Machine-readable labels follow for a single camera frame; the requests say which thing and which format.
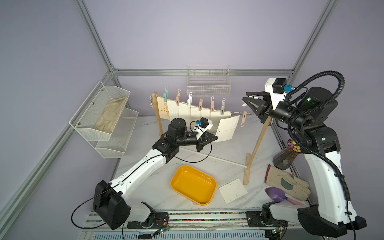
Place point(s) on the white mesh wall shelf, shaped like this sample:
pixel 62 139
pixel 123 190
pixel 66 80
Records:
pixel 112 145

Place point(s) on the white wire basket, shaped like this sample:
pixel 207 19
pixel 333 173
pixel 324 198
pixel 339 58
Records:
pixel 208 80

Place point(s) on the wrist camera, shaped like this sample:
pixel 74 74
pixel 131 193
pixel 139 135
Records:
pixel 280 86
pixel 203 123

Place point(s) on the yellow plastic tray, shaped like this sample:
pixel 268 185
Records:
pixel 194 185

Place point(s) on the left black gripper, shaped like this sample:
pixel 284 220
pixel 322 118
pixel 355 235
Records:
pixel 201 140

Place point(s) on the wooden string rack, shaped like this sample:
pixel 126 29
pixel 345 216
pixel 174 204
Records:
pixel 249 157

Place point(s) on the purple vase with flowers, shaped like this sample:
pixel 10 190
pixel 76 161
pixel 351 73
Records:
pixel 284 159

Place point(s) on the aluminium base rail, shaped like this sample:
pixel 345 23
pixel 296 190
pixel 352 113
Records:
pixel 193 225

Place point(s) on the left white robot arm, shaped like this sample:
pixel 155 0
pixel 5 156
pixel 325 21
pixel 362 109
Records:
pixel 111 199

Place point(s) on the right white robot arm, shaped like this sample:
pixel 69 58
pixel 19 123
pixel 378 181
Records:
pixel 304 110

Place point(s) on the white clothespin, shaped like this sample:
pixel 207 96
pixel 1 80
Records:
pixel 189 100
pixel 249 101

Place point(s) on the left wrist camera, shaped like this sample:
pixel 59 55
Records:
pixel 203 123

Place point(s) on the beige glove in shelf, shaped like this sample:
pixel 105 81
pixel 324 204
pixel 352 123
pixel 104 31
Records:
pixel 109 118

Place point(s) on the green clothespin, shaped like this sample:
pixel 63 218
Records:
pixel 165 94

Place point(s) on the purple pink scoop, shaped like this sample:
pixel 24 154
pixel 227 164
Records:
pixel 279 196

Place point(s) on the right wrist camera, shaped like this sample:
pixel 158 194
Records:
pixel 280 86

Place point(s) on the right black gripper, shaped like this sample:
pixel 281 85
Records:
pixel 266 113

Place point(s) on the pink clothespin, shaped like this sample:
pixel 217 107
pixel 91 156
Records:
pixel 178 97
pixel 212 104
pixel 244 116
pixel 200 104

